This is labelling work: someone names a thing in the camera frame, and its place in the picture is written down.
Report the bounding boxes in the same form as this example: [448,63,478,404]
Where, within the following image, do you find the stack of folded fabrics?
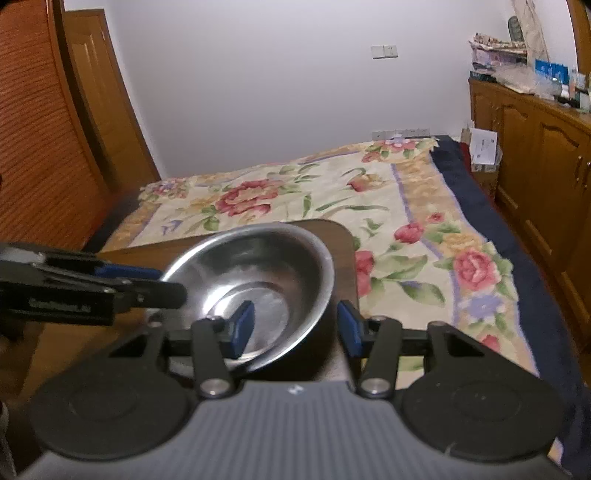
[469,33,528,76]

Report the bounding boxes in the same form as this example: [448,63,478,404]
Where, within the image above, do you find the white wall switch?
[370,45,399,60]

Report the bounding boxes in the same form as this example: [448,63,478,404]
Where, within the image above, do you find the small steel bowl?
[150,223,335,373]

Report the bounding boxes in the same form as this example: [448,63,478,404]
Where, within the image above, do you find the floral bed blanket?
[105,137,590,479]

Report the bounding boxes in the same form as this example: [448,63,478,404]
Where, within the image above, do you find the blue box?
[534,59,569,85]

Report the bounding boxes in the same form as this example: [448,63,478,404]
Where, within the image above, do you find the wooden sideboard cabinet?
[468,77,591,342]

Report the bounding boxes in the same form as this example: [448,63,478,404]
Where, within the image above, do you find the wooden slatted wardrobe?
[0,0,164,252]

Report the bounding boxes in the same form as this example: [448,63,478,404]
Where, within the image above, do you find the beige curtain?
[512,0,549,65]

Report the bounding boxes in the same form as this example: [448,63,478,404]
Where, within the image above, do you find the white paper bag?
[461,128,502,173]

